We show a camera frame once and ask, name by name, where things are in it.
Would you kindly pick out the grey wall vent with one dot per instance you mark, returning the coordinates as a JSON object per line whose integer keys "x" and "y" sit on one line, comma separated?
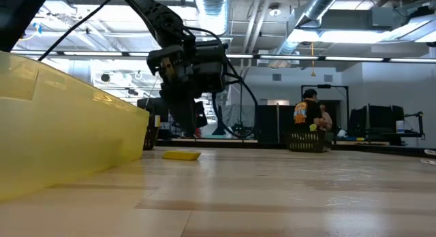
{"x": 328, "y": 78}
{"x": 276, "y": 77}

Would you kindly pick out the yellow hanging pendant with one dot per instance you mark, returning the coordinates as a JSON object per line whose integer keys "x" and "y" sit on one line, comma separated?
{"x": 312, "y": 73}

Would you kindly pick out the black metal table frame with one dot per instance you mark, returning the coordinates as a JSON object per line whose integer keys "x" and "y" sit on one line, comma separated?
{"x": 391, "y": 149}

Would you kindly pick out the black partition screen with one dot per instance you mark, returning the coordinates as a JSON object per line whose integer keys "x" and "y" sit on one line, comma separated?
{"x": 269, "y": 124}

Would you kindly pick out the person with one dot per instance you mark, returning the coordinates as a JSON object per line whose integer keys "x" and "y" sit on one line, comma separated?
{"x": 315, "y": 111}
{"x": 327, "y": 119}

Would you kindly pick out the wide black mesh basket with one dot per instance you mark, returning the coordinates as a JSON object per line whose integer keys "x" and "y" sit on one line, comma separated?
{"x": 150, "y": 140}

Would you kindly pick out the small black round fixture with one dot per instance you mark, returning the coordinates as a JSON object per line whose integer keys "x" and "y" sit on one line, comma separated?
{"x": 105, "y": 77}

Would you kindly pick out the ribbed silver air duct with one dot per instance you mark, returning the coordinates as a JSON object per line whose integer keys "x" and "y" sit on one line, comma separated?
{"x": 213, "y": 9}

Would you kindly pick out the narrow black mesh basket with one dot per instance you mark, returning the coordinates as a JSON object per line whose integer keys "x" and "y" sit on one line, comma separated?
{"x": 306, "y": 143}

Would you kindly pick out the white container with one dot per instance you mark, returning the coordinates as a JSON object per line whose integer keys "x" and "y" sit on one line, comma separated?
{"x": 401, "y": 127}

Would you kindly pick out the long ceiling light bar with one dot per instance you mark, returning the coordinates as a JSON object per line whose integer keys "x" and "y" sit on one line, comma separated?
{"x": 354, "y": 59}

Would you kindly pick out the grey tarp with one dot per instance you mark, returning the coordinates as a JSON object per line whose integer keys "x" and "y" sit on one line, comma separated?
{"x": 235, "y": 116}

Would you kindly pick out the black background gantry frame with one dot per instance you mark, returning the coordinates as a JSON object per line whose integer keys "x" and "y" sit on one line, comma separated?
{"x": 324, "y": 86}

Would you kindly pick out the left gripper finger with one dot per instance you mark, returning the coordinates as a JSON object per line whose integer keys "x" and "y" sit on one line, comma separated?
{"x": 201, "y": 114}
{"x": 184, "y": 114}

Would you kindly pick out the large yellow plastic bin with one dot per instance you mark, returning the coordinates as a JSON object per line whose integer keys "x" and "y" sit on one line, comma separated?
{"x": 68, "y": 135}

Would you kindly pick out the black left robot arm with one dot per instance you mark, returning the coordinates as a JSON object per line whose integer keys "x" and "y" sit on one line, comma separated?
{"x": 150, "y": 9}

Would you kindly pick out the small white flat piece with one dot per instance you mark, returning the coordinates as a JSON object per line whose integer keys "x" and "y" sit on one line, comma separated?
{"x": 430, "y": 152}

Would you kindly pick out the black equipment stand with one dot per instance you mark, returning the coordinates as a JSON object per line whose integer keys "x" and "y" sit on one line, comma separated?
{"x": 421, "y": 115}

